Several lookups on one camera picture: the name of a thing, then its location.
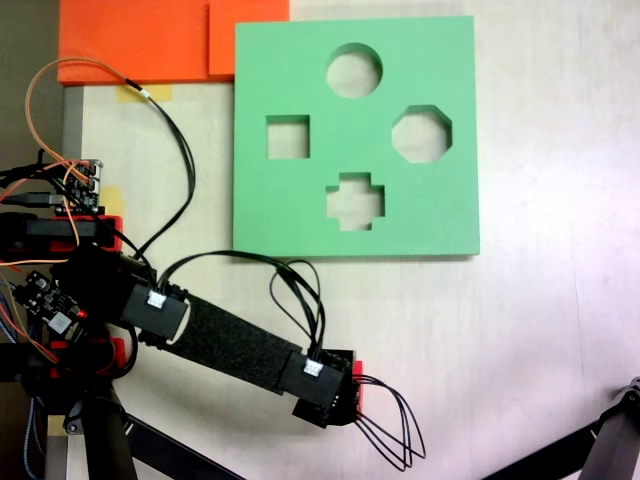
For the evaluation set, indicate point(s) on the red square block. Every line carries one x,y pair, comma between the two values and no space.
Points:
363,401

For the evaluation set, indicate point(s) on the thin black tripod strut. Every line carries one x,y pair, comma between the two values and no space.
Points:
175,452
545,455

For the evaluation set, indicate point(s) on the green shape sorting board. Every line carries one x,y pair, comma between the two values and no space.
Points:
280,210

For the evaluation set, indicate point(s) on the black tripod leg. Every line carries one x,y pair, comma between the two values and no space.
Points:
615,440
107,440

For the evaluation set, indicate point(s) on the yellow tape piece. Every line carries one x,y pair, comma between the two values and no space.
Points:
160,93
56,425
114,200

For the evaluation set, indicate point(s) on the black circuit board red LED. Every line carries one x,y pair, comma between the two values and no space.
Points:
47,305

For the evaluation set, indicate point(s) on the grey usb plug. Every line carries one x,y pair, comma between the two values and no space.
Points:
35,198

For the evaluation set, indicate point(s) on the large orange flat plate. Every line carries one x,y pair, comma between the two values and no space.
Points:
130,40

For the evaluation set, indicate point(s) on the red arm base mount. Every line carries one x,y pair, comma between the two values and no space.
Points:
116,227

